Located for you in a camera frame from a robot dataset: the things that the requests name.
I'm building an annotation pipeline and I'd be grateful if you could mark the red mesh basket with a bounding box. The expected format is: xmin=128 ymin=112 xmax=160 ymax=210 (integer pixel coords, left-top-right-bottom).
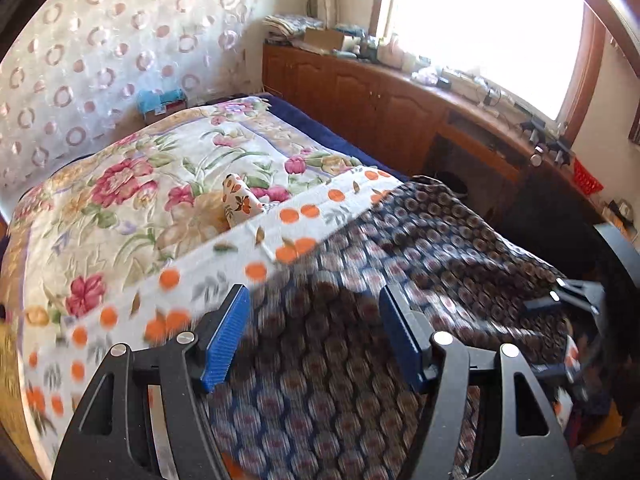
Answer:
xmin=572 ymin=160 xmax=604 ymax=196

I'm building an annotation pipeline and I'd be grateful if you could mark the floral blanket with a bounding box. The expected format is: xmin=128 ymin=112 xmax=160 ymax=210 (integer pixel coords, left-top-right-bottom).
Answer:
xmin=0 ymin=95 xmax=382 ymax=342

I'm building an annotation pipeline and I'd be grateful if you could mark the blue box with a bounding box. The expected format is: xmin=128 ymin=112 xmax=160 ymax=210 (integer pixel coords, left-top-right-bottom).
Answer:
xmin=136 ymin=87 xmax=189 ymax=124

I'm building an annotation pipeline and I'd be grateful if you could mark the navy patterned garment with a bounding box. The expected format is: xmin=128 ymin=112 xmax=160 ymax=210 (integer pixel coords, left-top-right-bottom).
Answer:
xmin=207 ymin=177 xmax=577 ymax=480

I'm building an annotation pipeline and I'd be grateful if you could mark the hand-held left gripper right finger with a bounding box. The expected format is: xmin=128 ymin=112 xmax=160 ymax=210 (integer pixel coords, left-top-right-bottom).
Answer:
xmin=378 ymin=283 xmax=577 ymax=480

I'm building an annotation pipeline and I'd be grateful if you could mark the stack of folded cloths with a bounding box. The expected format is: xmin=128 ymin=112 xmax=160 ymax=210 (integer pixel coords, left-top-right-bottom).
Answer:
xmin=262 ymin=14 xmax=326 ymax=44

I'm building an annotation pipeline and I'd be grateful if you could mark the white power strip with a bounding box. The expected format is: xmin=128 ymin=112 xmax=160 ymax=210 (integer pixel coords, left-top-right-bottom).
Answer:
xmin=442 ymin=72 xmax=516 ymax=111

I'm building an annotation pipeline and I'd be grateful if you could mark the window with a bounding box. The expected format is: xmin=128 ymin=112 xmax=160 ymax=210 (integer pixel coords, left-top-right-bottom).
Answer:
xmin=370 ymin=0 xmax=609 ymax=134

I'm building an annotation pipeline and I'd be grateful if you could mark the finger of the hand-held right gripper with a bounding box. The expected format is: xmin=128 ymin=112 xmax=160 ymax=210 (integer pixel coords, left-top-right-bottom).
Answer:
xmin=532 ymin=360 xmax=589 ymax=387
xmin=522 ymin=279 xmax=606 ymax=317

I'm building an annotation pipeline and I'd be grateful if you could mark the grey trash bin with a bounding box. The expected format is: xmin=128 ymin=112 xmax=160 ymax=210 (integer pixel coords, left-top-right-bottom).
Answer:
xmin=440 ymin=170 xmax=472 ymax=202

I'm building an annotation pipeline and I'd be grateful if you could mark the navy blue blanket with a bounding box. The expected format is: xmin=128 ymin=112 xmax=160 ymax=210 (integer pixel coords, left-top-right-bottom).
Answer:
xmin=257 ymin=92 xmax=412 ymax=182

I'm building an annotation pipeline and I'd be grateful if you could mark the cardboard box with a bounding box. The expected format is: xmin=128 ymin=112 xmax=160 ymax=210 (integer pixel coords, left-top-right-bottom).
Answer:
xmin=302 ymin=27 xmax=346 ymax=51

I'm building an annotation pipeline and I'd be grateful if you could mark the circle-patterned curtain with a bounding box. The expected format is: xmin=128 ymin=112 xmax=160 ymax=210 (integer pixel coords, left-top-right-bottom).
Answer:
xmin=0 ymin=0 xmax=264 ymax=192

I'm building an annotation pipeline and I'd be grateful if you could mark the rolled orange-print cloth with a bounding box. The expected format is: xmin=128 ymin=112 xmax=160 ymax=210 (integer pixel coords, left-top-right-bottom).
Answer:
xmin=220 ymin=172 xmax=266 ymax=231

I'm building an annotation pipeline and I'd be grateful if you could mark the white orange-print sheet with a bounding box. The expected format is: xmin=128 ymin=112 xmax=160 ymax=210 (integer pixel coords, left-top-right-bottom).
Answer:
xmin=20 ymin=167 xmax=417 ymax=462

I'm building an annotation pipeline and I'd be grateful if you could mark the wooden cabinet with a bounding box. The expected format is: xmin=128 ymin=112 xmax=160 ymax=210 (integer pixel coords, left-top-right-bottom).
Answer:
xmin=261 ymin=42 xmax=617 ymax=242

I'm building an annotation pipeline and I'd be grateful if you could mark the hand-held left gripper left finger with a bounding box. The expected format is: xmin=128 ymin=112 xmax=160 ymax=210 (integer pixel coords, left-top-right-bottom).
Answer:
xmin=51 ymin=284 xmax=252 ymax=480

